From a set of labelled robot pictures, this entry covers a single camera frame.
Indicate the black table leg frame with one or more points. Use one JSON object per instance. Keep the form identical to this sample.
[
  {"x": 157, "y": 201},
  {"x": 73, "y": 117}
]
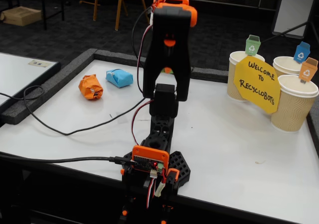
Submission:
[{"x": 44, "y": 15}]

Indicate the small paper sticker label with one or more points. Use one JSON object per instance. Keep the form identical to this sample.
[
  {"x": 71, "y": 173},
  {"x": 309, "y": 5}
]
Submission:
[{"x": 38, "y": 63}]

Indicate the orange recycling bin tag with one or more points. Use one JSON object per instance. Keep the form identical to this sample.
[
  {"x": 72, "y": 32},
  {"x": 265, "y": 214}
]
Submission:
[{"x": 307, "y": 72}]

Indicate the whiteboard with black frame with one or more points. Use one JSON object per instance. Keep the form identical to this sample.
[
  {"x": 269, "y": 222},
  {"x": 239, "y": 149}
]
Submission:
[{"x": 15, "y": 72}]

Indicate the black and orange robot arm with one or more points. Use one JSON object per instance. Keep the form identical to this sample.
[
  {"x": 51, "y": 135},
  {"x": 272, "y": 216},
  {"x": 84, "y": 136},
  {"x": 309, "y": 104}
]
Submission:
[{"x": 172, "y": 59}]

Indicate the ribbed brown paper cup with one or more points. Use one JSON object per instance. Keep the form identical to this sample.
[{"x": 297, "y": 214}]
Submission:
[
  {"x": 284, "y": 64},
  {"x": 291, "y": 109},
  {"x": 233, "y": 89}
]

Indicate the long dark foam strip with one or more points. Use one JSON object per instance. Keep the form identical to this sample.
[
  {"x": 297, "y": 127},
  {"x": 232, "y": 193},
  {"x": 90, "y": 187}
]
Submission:
[{"x": 49, "y": 85}]

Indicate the orange controller board case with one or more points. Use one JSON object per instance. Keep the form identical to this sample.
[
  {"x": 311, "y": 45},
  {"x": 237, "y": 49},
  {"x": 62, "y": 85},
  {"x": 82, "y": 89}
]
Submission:
[{"x": 149, "y": 154}]

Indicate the black slanted stand bar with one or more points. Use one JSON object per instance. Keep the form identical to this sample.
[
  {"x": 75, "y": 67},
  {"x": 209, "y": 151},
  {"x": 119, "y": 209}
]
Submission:
[{"x": 286, "y": 32}]

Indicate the yellow welcome paper sign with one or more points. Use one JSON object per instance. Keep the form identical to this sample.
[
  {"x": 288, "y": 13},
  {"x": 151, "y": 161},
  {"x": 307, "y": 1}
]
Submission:
[{"x": 256, "y": 84}]

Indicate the short dark foam strip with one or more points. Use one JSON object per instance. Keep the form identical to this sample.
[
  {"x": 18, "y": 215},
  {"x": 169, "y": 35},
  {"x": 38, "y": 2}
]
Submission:
[{"x": 209, "y": 74}]

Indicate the blue recycling bin tag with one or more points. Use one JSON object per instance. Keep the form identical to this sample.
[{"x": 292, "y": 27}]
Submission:
[{"x": 301, "y": 54}]

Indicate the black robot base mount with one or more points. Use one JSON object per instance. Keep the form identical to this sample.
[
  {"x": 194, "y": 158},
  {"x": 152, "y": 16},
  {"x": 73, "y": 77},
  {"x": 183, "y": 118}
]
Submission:
[{"x": 179, "y": 164}]

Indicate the white panel black frame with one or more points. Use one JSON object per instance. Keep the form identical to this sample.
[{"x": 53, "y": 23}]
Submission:
[{"x": 294, "y": 10}]

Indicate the green paper parcel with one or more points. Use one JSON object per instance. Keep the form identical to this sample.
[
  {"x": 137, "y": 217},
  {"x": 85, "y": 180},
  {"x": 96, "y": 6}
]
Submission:
[{"x": 167, "y": 71}]

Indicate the brown cardboard box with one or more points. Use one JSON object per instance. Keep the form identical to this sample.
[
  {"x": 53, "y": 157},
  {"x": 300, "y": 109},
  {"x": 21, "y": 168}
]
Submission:
[{"x": 21, "y": 16}]

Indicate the orange paper parcel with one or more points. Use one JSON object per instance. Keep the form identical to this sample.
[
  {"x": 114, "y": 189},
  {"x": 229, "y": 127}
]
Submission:
[{"x": 88, "y": 87}]

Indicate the green recycling bin tag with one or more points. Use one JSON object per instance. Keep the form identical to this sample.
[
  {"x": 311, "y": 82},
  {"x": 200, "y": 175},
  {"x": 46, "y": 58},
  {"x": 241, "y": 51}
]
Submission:
[{"x": 252, "y": 47}]

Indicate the blue paper parcel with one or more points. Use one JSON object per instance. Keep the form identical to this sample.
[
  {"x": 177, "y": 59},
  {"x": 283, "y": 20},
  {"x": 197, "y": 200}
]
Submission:
[{"x": 119, "y": 78}]

